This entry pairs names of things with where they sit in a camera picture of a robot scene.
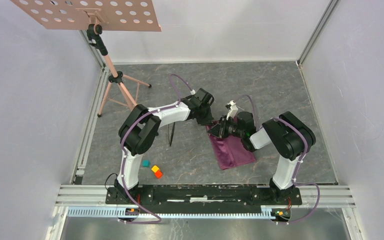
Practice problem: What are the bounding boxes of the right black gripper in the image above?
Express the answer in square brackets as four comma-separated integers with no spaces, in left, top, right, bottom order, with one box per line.
[207,115,245,139]

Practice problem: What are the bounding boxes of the purple cloth napkin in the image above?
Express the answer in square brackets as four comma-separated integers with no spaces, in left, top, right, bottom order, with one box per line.
[208,134,256,170]

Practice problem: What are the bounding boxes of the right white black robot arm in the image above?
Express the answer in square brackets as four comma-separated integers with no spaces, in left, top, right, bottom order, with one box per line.
[207,111,316,204]

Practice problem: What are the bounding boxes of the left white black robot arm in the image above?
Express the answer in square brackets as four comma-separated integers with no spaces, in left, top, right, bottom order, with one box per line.
[114,88,215,204]

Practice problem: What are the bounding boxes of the silver fork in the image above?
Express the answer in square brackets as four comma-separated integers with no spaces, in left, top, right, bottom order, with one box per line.
[166,124,172,146]

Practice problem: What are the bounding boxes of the yellow cube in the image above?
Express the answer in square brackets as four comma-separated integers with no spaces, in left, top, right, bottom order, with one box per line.
[151,165,160,173]

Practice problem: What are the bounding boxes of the orange cube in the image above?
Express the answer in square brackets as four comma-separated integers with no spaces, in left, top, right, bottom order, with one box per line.
[154,170,163,179]

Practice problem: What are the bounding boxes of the teal cube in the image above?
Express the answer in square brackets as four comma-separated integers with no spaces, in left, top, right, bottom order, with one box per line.
[142,160,151,168]

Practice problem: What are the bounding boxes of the pink music stand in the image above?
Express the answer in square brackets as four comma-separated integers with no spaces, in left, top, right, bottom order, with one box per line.
[13,0,162,117]

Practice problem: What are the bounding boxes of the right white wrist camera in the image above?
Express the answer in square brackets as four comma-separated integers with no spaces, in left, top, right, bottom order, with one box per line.
[225,100,239,120]

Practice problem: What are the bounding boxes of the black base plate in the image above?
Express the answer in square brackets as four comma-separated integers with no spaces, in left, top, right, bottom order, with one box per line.
[105,184,303,215]

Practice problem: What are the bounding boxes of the aluminium frame rail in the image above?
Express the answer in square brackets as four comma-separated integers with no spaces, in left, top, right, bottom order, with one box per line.
[45,184,363,240]

